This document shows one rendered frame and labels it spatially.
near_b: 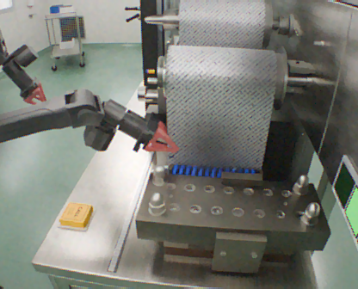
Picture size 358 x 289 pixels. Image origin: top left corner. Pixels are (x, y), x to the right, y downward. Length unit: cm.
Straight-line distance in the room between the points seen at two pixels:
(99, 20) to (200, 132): 609
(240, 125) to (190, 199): 20
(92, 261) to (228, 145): 42
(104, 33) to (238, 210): 624
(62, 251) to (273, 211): 50
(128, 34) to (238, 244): 613
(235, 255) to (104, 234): 33
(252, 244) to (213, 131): 27
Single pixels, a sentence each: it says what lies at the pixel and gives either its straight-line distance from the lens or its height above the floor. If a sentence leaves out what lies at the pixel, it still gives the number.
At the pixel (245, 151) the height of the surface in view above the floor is 108.
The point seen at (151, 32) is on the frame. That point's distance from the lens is 97.
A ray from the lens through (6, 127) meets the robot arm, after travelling 69.
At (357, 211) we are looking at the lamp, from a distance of 47.
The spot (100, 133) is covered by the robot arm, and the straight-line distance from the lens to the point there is 71.
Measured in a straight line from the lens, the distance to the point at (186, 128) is 69.
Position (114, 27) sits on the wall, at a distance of 660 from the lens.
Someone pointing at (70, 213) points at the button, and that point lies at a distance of 81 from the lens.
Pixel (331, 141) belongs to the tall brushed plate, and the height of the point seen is 120.
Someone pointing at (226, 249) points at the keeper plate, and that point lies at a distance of 62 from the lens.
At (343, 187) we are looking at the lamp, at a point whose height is 118.
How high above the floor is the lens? 147
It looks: 32 degrees down
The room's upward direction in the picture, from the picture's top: straight up
